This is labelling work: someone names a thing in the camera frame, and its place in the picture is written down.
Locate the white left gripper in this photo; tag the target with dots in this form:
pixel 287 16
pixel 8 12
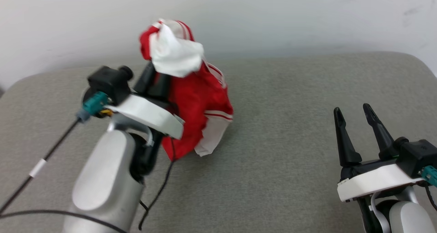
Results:
pixel 146 114

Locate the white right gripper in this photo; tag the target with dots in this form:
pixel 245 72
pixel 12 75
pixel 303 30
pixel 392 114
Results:
pixel 375 180

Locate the red and white jersey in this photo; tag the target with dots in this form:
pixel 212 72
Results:
pixel 194 96

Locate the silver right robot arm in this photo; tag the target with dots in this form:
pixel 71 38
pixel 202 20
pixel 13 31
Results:
pixel 409 219

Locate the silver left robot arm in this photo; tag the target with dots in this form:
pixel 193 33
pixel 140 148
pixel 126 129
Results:
pixel 102 185

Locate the grey fabric sofa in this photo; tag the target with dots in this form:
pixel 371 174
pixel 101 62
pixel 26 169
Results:
pixel 280 141

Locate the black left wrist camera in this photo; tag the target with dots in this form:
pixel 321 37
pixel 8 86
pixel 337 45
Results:
pixel 109 83

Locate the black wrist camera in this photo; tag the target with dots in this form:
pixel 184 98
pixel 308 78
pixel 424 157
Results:
pixel 109 83
pixel 416 154

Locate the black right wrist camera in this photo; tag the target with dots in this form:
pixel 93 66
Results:
pixel 416 154

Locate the teal left camera connector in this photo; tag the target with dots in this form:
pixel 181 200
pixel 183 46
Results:
pixel 95 103

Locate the teal camera connector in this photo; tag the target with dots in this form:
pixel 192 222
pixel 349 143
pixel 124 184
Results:
pixel 431 175
pixel 95 103

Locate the teal right camera connector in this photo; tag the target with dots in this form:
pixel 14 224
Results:
pixel 431 175

